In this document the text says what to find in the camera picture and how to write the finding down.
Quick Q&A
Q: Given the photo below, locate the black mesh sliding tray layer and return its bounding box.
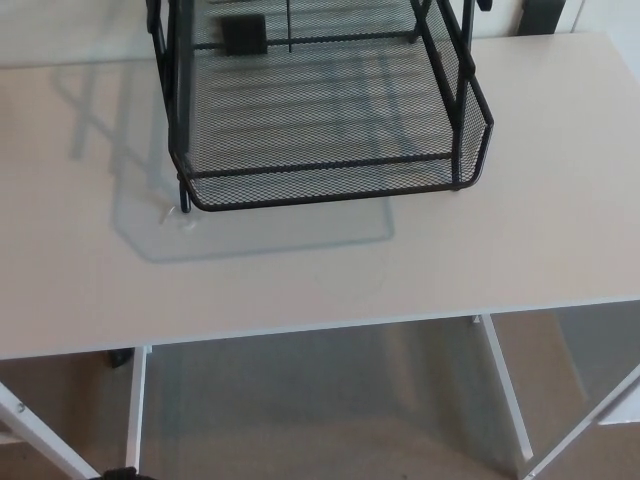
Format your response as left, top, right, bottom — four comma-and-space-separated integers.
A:
167, 0, 496, 213

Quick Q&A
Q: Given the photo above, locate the black metal file tray frame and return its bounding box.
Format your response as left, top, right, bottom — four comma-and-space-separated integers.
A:
144, 0, 494, 215

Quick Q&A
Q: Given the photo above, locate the small black floor object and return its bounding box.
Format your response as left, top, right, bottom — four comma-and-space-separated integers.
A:
108, 349, 136, 371

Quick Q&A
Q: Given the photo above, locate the dark box behind table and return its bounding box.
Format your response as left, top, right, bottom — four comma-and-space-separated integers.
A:
521, 0, 566, 36

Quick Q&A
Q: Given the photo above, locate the black square label plate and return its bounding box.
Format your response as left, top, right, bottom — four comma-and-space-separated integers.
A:
221, 14, 268, 56

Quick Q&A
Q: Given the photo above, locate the white table leg frame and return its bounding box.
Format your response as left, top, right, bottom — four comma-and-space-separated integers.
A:
471, 313, 640, 480
0, 346, 152, 480

